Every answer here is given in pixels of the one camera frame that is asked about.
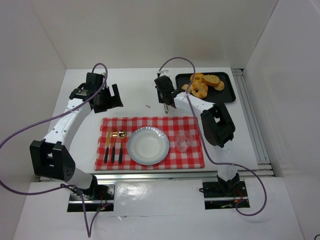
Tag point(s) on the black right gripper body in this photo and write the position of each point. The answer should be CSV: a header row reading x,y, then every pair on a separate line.
x,y
164,99

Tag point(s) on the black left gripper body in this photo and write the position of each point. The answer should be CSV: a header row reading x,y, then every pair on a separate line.
x,y
110,99

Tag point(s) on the metal tongs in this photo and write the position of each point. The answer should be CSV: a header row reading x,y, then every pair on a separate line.
x,y
166,108

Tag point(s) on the toasted bread slice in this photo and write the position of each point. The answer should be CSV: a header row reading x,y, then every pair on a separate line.
x,y
211,80

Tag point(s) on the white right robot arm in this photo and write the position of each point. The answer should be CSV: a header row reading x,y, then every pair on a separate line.
x,y
215,126

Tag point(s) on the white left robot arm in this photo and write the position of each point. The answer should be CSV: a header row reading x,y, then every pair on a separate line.
x,y
50,156

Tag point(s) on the glazed donut bread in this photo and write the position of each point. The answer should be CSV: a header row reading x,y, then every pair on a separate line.
x,y
199,89

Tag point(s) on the small round bun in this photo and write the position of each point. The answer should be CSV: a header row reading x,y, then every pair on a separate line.
x,y
184,87

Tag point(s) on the red white checkered cloth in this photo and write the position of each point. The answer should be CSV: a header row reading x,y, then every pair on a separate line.
x,y
193,158

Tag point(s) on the clear drinking glass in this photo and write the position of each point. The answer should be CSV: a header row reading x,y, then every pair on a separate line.
x,y
183,141

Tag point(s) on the white round plate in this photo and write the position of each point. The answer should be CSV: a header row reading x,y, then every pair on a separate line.
x,y
148,145

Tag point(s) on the black rectangular tray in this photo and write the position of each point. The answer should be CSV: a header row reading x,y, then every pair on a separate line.
x,y
226,95

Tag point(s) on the gold spoon dark handle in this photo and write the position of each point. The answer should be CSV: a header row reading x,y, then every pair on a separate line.
x,y
122,135

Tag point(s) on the gold fork dark handle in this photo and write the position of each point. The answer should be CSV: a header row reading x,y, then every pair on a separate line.
x,y
114,136

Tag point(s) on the ring shaped bread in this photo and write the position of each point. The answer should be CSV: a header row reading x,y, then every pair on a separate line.
x,y
196,77

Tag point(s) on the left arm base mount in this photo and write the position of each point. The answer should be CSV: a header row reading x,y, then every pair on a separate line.
x,y
102,199

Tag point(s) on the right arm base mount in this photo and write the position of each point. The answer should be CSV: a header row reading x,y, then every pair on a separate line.
x,y
215,199

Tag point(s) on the aluminium rail frame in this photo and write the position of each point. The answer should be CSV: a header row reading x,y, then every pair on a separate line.
x,y
265,168

